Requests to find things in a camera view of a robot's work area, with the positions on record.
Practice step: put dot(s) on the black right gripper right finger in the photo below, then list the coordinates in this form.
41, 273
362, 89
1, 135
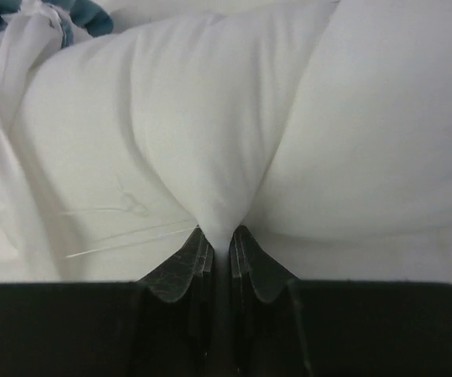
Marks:
267, 311

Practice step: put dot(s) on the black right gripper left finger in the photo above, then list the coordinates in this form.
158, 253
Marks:
174, 330

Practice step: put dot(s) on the blue houndstooth pillowcase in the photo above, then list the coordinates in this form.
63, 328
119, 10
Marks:
31, 32

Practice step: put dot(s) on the white pillow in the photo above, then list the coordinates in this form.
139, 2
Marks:
325, 127

